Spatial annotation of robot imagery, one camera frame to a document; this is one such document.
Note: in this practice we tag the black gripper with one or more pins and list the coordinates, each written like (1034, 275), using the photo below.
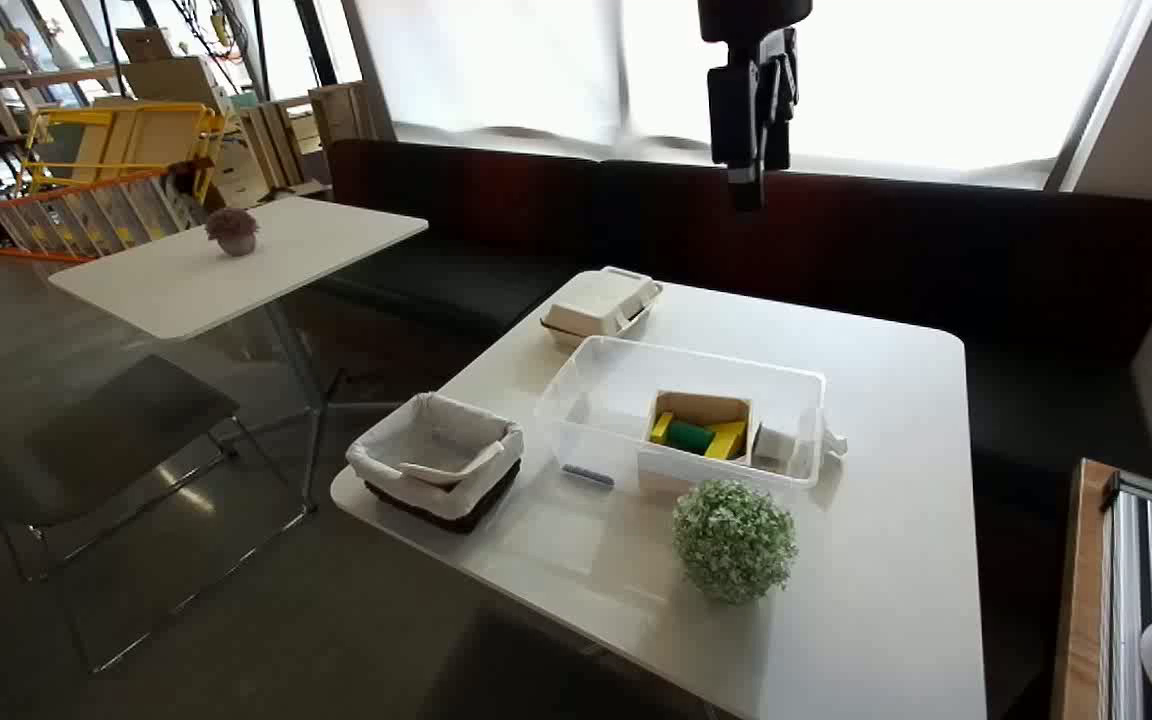
(755, 92)

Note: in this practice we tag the green block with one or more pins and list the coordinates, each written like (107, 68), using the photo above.
(690, 436)

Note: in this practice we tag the yellow block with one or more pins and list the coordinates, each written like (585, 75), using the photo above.
(728, 440)
(663, 426)

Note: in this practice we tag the white square bowl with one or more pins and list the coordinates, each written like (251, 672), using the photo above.
(683, 468)

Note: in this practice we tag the black bench sofa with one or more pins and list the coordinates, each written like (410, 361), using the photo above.
(976, 255)

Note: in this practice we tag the white window curtain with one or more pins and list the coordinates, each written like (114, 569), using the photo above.
(537, 66)

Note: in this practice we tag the small white cube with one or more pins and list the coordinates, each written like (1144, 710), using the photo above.
(772, 445)

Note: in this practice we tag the clear plastic bin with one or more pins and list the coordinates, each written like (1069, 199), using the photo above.
(599, 401)

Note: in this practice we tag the green faux plant ball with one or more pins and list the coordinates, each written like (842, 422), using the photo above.
(735, 543)

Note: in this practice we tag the white basket grey liner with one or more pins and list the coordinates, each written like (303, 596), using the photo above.
(437, 445)

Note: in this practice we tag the black tray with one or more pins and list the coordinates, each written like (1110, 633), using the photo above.
(491, 500)

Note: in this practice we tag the wooden crates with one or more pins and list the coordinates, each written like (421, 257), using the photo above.
(322, 126)

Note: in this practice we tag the small brown potted plant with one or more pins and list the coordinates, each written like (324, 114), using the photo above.
(232, 228)

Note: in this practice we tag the white side table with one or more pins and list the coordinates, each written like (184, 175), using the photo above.
(228, 280)

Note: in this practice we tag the wooden base board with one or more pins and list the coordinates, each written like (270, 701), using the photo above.
(1084, 601)

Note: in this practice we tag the yellow cart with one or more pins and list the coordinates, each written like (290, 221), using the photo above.
(123, 141)

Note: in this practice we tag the orange ladder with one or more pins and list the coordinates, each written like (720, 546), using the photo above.
(83, 221)

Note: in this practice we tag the black folding chair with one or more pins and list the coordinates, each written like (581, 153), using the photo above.
(83, 440)

